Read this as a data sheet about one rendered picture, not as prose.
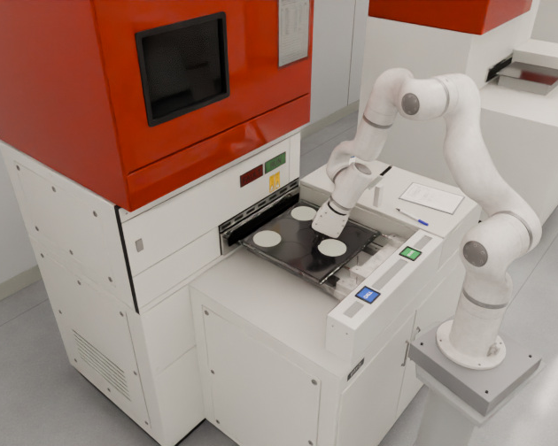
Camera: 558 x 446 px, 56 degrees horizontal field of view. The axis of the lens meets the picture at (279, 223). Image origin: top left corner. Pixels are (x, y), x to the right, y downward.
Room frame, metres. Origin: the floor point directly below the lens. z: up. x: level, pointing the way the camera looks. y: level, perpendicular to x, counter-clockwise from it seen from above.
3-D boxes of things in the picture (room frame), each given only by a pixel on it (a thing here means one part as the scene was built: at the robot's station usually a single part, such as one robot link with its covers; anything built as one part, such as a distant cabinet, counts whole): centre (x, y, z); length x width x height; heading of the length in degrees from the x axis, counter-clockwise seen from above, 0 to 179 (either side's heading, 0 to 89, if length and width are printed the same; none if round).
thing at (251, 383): (1.54, -0.24, 0.41); 0.97 x 0.64 x 0.82; 140
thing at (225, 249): (1.67, 0.06, 0.89); 0.44 x 0.02 x 0.10; 140
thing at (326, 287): (1.41, -0.08, 0.84); 0.50 x 0.02 x 0.03; 50
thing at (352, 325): (1.26, -0.35, 0.89); 0.55 x 0.09 x 0.14; 140
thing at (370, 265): (1.39, -0.32, 0.87); 0.36 x 0.08 x 0.03; 140
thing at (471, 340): (1.05, -0.55, 0.96); 0.19 x 0.19 x 0.18
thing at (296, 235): (1.54, -0.11, 0.90); 0.34 x 0.34 x 0.01; 50
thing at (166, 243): (1.54, 0.19, 1.02); 0.82 x 0.03 x 0.40; 140
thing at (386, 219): (1.78, -0.43, 0.89); 0.62 x 0.35 x 0.14; 50
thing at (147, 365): (1.76, 0.45, 0.41); 0.82 x 0.71 x 0.82; 140
